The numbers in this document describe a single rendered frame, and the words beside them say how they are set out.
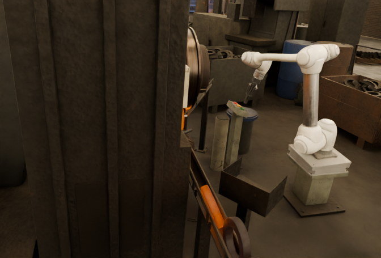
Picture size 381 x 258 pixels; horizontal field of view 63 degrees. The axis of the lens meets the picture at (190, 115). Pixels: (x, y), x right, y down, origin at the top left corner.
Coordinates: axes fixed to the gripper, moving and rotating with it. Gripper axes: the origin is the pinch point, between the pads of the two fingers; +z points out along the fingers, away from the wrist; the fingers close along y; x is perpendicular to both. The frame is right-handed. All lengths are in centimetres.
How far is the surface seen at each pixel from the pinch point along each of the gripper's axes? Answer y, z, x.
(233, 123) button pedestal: -6.2, 25.8, 2.8
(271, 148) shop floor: -30, 46, 76
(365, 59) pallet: -434, -143, 551
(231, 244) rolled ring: 148, 31, -70
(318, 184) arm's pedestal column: 65, 31, 51
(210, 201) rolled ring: 136, 21, -80
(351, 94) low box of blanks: -45, -41, 152
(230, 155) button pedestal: -3, 56, 14
